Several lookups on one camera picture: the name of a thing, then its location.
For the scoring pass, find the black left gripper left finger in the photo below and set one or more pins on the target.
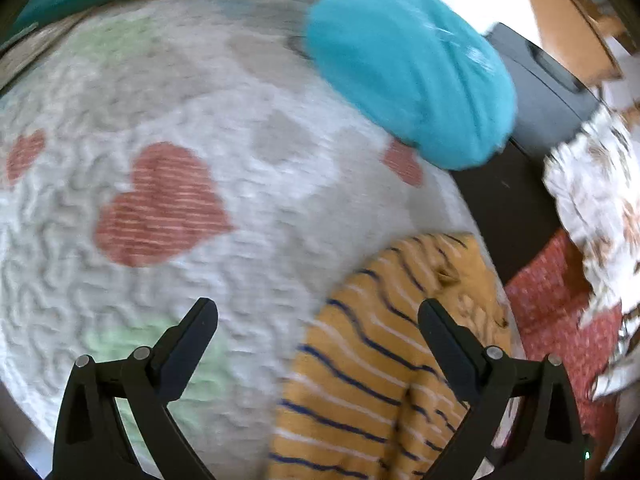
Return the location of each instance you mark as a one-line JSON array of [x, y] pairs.
[[90, 439]]

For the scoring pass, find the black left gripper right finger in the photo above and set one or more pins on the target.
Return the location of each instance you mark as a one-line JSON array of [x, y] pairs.
[[523, 416]]

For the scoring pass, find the yellow striped knit sweater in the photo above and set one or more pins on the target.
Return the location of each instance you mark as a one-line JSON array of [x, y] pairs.
[[365, 398]]

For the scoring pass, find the orange floral bed sheet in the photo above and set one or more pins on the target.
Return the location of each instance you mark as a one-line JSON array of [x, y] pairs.
[[547, 298]]

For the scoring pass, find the white floral duvet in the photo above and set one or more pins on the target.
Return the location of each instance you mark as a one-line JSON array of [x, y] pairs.
[[594, 181]]

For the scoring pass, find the white quilted heart blanket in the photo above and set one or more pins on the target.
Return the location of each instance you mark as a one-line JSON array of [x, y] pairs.
[[169, 150]]

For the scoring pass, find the grey plastic case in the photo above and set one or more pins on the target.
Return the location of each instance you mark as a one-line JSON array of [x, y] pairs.
[[552, 102]]

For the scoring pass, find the teal blue soft pouch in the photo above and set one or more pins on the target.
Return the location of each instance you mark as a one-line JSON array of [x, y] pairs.
[[418, 70]]

